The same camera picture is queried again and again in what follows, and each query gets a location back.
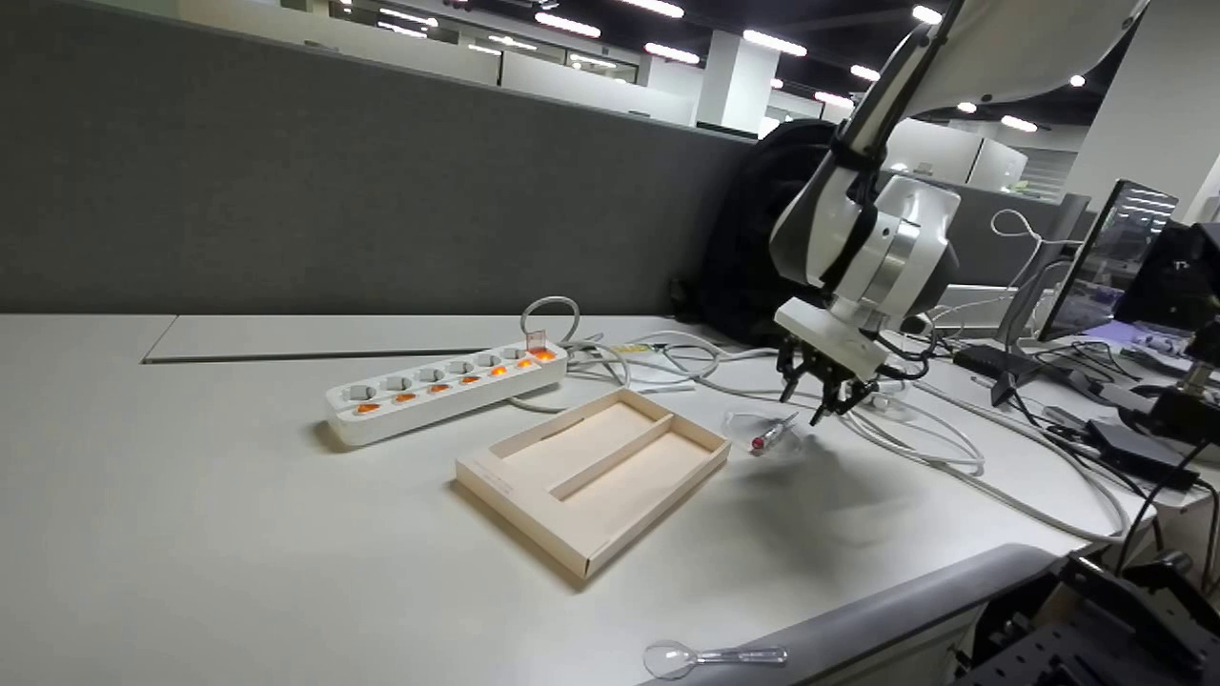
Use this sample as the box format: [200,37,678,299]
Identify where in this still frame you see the white square pillar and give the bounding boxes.
[693,29,780,136]

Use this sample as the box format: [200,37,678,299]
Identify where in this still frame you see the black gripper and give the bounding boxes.
[774,334,880,426]

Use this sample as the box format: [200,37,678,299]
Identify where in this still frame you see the white power strip orange switches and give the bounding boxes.
[319,341,573,451]

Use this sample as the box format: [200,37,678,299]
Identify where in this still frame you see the light wooden tray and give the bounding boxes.
[449,384,735,586]

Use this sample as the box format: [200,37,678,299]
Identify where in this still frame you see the grey office partition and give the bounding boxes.
[0,0,768,319]

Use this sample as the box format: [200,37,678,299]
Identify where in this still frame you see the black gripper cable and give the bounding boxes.
[874,323,942,390]

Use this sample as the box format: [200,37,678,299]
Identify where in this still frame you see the white power strip cable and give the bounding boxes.
[512,295,589,421]

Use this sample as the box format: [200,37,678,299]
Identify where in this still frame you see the computer monitor lit screen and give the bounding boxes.
[1040,176,1188,348]

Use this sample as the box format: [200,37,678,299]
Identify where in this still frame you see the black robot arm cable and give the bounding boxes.
[834,19,942,197]

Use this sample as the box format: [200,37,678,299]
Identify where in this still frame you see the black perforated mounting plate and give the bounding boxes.
[957,554,1220,686]

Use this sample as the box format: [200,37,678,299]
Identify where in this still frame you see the black backpack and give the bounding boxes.
[689,117,852,344]

